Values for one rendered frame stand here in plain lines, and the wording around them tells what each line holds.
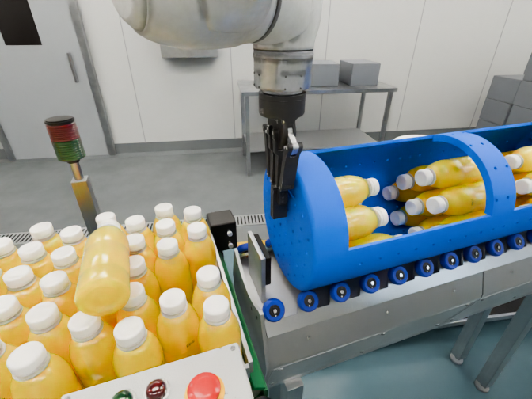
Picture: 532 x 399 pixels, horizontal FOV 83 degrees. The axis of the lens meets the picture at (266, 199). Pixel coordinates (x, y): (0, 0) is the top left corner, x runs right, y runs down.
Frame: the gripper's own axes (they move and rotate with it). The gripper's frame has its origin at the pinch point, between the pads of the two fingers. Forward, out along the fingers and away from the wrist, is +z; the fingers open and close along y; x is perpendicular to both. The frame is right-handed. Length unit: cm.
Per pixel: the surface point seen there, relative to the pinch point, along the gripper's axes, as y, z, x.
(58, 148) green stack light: -35, -3, -43
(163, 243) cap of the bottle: -3.2, 6.9, -22.2
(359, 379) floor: -16, 116, 50
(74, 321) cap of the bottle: 11.1, 7.0, -34.8
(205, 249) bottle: -3.8, 11.0, -14.5
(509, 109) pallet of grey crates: -199, 55, 366
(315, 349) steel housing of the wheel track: 11.8, 31.3, 4.6
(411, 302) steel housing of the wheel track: 10.5, 27.5, 30.2
